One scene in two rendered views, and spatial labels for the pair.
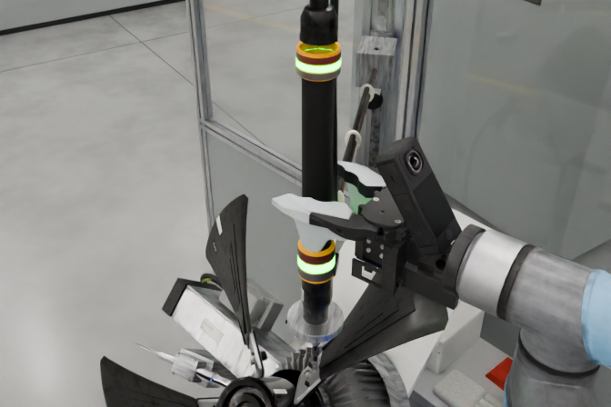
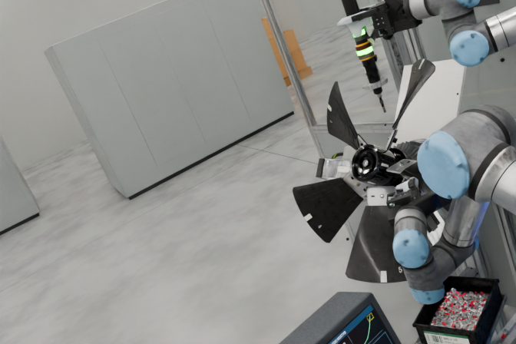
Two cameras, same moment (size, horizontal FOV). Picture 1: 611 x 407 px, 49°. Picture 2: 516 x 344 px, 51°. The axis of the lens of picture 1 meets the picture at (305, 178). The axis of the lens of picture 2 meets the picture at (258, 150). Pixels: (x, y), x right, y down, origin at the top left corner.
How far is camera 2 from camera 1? 0.96 m
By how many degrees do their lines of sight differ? 20
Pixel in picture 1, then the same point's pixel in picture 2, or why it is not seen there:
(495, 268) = not seen: outside the picture
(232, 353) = not seen: hidden behind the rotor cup
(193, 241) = not seen: hidden behind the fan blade
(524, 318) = (434, 4)
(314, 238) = (356, 29)
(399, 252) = (387, 14)
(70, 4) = (211, 144)
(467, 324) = not seen: hidden behind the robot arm
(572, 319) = not seen: outside the picture
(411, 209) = not seen: outside the picture
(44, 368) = (260, 321)
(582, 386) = (468, 21)
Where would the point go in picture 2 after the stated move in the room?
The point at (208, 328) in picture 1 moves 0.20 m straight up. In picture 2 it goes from (341, 169) to (323, 119)
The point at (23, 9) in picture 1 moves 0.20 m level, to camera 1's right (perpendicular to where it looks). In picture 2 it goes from (184, 156) to (198, 150)
